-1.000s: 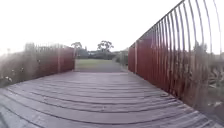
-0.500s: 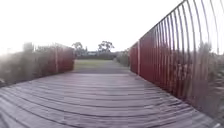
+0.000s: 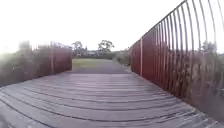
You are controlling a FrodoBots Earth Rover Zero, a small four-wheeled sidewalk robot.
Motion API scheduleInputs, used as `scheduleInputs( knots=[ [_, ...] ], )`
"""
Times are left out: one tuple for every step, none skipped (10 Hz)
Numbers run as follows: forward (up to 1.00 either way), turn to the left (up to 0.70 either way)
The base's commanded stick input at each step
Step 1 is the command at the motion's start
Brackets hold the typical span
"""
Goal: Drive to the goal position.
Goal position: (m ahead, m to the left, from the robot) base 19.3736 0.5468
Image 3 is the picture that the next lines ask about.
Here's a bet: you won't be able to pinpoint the grey asphalt path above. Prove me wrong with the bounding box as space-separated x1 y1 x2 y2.
68 61 134 75

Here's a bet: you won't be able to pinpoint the green grass field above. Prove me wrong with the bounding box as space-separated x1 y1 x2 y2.
71 58 118 70

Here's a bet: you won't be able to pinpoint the distant trees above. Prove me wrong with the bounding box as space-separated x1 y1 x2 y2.
70 39 131 61

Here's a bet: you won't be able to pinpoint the wooden plank bridge deck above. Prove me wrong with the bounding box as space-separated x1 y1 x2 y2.
0 71 224 128

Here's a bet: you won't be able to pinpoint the red bridge railing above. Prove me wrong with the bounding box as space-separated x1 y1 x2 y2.
129 0 224 124
0 46 74 87

